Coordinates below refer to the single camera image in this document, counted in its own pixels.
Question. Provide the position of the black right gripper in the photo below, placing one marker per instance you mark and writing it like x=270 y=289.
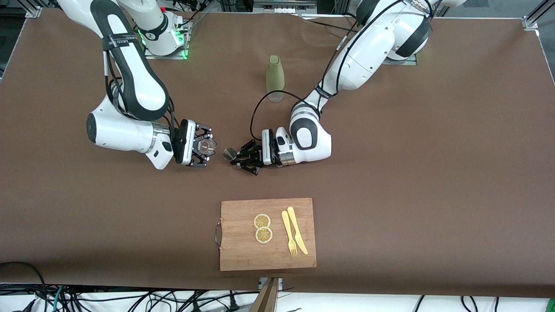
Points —
x=190 y=139

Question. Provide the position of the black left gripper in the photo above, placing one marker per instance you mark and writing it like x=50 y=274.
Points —
x=256 y=155

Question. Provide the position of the small clear glass beaker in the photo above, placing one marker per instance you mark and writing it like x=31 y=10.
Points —
x=206 y=147

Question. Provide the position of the steel double jigger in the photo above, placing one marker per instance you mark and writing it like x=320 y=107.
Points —
x=230 y=154

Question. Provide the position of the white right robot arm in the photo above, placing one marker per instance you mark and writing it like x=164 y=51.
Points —
x=121 y=138

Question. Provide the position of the yellow lemon slice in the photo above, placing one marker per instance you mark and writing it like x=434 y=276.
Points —
x=262 y=221
x=263 y=235

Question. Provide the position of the yellow plastic knife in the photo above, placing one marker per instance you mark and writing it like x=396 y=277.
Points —
x=295 y=225

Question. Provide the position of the yellow plastic fork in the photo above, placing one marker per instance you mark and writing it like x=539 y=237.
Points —
x=288 y=229

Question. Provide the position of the green sleeved glass bottle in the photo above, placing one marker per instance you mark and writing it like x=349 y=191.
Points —
x=275 y=73

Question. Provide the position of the wooden cutting board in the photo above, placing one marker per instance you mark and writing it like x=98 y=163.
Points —
x=243 y=247

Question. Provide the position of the brown table cover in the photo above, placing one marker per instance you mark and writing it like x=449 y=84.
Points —
x=130 y=216

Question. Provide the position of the grey power strip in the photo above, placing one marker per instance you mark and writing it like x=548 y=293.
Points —
x=282 y=5

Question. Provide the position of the small green object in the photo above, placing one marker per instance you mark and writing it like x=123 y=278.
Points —
x=552 y=305

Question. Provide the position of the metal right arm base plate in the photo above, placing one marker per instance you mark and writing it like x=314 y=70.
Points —
x=173 y=55

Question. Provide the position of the small metal bracket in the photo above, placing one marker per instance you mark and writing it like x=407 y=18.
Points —
x=279 y=282

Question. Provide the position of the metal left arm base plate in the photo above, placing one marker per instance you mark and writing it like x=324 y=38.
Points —
x=403 y=62

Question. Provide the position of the aluminium frame corner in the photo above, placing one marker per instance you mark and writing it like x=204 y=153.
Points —
x=34 y=11
x=531 y=22

